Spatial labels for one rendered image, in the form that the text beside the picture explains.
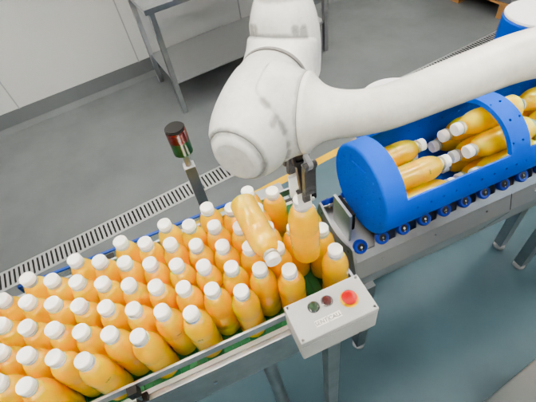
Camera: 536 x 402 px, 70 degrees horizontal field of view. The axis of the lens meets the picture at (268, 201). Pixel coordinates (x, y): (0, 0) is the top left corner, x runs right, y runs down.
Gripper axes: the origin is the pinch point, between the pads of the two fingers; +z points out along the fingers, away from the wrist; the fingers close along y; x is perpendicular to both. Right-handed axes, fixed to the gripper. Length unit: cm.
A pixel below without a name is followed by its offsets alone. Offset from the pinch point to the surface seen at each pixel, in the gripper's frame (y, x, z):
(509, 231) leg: 17, -121, 116
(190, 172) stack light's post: 47, 20, 25
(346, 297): -16.4, -2.6, 22.5
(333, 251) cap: -4.3, -5.7, 21.8
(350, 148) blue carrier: 17.9, -23.4, 12.4
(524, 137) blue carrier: 1, -69, 16
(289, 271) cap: -4.5, 6.7, 21.8
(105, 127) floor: 261, 72, 133
